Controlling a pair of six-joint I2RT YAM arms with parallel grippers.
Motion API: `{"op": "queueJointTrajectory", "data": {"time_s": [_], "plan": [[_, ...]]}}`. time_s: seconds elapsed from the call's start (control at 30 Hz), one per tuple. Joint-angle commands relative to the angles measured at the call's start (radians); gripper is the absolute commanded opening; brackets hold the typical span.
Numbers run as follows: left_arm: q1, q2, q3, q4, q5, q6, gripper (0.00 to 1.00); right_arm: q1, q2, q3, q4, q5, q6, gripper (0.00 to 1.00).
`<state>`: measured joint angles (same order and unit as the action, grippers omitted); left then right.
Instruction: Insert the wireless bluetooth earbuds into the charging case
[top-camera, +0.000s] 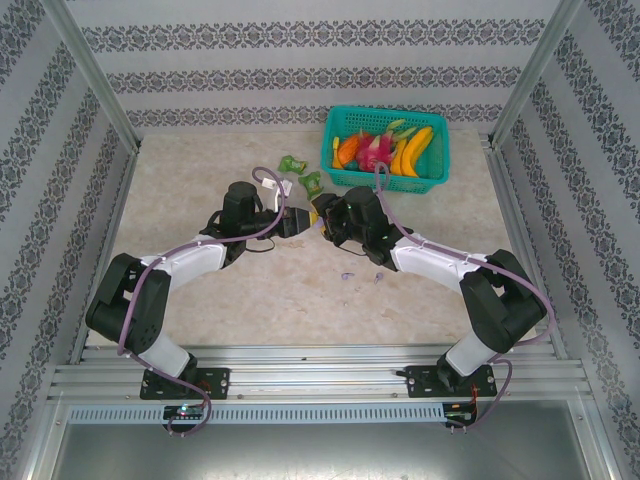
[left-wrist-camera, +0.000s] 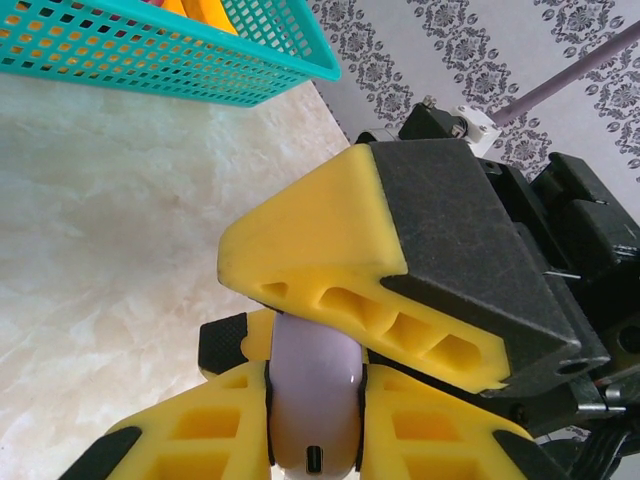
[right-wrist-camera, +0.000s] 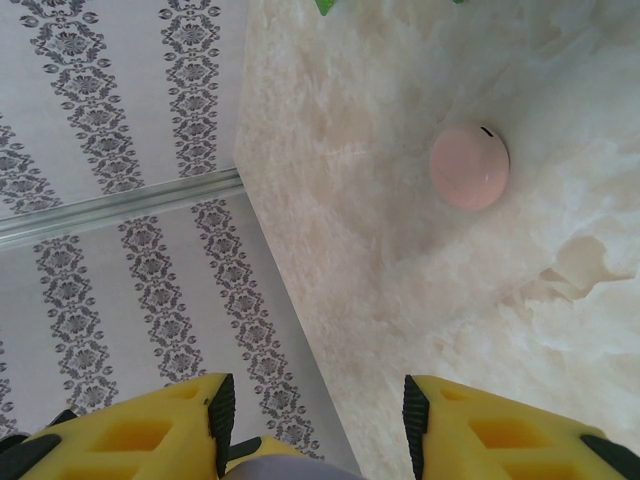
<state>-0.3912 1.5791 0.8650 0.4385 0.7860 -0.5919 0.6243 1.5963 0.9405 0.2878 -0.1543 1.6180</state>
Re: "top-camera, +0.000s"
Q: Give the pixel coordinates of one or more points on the small circuit board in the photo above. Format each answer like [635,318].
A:
[185,411]
[457,416]

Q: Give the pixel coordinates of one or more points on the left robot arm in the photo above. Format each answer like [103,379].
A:
[190,260]

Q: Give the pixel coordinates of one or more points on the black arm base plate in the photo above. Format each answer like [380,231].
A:
[220,382]
[420,382]

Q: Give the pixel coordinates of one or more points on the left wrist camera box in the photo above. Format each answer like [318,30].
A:
[282,189]

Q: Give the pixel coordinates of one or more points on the aluminium mounting rail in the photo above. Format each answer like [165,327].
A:
[310,372]

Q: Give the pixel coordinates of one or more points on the teal plastic basket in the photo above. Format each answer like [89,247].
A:
[400,186]

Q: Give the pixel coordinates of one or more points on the yellow toy fruit piece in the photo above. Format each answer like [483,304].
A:
[335,147]

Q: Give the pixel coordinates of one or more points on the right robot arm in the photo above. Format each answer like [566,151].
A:
[430,260]

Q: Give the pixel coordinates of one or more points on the orange toy mango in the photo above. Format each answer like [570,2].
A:
[347,150]

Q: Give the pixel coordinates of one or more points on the aluminium side rail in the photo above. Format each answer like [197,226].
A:
[117,210]
[510,200]

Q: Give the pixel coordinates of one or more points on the aluminium frame post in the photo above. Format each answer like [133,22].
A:
[95,75]
[532,75]

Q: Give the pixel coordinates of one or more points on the pink toy dragon fruit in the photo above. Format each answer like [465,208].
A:
[370,152]

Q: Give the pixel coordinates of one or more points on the green snack packet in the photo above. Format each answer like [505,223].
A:
[311,182]
[291,163]

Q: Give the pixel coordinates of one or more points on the yellow toy banana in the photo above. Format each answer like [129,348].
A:
[417,145]
[398,162]

